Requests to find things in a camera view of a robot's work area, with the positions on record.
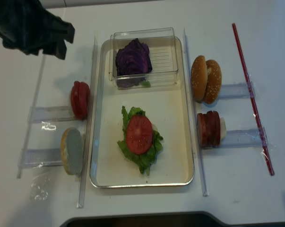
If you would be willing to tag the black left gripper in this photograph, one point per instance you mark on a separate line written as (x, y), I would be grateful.
(27, 26)

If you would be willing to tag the red tomato slice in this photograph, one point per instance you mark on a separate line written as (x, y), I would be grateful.
(139, 134)

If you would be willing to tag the stacked tomato slices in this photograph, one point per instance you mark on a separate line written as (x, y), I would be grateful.
(79, 99)

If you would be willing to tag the small green lettuce scrap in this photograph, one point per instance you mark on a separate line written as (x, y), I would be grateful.
(145, 83)

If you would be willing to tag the white bread slice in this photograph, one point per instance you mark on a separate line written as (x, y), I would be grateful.
(71, 151)

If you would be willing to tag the green lettuce leaf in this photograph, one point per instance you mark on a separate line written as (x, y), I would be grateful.
(143, 161)

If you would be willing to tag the meat patty slice outer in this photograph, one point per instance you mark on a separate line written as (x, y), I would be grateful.
(202, 129)

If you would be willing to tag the meat patty slice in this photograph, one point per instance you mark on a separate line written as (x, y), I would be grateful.
(218, 129)
(202, 129)
(211, 127)

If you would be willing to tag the meat patty slice middle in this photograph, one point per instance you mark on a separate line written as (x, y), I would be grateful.
(211, 127)

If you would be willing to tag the meat patty slice inner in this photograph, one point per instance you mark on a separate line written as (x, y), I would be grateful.
(218, 129)

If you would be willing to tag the purple cabbage wedge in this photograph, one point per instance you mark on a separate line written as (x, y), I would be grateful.
(133, 59)

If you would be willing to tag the clear plastic container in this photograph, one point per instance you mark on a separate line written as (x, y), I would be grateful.
(162, 53)

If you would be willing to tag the metal baking tray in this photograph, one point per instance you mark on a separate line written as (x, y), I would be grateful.
(168, 107)

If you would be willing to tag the sesame bun half back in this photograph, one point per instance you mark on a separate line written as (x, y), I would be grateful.
(199, 78)

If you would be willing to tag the sesame bun half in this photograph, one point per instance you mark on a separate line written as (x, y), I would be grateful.
(214, 82)
(199, 78)

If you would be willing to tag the sesame bun half front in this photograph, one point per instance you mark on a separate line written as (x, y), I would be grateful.
(214, 82)

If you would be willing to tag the white pusher block lower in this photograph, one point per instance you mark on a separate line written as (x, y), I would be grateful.
(223, 130)

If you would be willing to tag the dark monitor edge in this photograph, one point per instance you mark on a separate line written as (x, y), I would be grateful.
(186, 219)

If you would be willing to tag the red plastic strip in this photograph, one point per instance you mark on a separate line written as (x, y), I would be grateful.
(252, 99)

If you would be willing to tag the long clear rail left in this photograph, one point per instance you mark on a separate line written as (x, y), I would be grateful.
(87, 135)

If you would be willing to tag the long clear rail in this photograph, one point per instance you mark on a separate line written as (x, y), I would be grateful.
(198, 151)
(87, 135)

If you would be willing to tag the clear rail under tomatoes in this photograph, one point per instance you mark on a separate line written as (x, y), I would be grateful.
(53, 114)

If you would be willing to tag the far left clear rail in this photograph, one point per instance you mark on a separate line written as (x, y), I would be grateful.
(30, 118)

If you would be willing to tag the clear rail under bread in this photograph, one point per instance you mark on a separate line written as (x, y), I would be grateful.
(40, 157)

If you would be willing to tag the clear rail under bun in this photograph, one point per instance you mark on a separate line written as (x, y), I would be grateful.
(237, 91)

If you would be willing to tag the clear rail under patties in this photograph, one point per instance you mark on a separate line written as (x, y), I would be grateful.
(255, 137)

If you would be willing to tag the long clear rail right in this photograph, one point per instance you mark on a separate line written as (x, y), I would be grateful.
(198, 151)

